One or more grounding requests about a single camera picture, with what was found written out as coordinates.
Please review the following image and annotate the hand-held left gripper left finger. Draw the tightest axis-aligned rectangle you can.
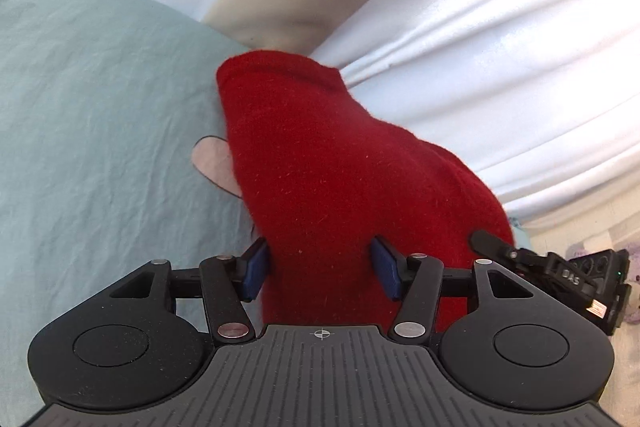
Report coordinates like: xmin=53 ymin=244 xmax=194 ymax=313
xmin=106 ymin=237 xmax=271 ymax=344

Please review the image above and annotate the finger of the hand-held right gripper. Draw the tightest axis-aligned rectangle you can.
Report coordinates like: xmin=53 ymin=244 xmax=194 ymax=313
xmin=469 ymin=229 xmax=527 ymax=269

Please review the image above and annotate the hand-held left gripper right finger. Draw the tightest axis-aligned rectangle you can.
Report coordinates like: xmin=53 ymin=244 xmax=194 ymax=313
xmin=370 ymin=236 xmax=539 ymax=344

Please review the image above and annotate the red knit sweater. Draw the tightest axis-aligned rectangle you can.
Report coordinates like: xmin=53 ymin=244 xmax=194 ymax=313
xmin=216 ymin=49 xmax=517 ymax=334

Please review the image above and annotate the teal printed bedsheet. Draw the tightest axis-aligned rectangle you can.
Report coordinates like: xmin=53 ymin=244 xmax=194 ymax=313
xmin=0 ymin=0 xmax=532 ymax=427

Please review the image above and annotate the white curtain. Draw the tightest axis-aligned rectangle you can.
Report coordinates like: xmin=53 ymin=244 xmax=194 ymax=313
xmin=70 ymin=0 xmax=640 ymax=230

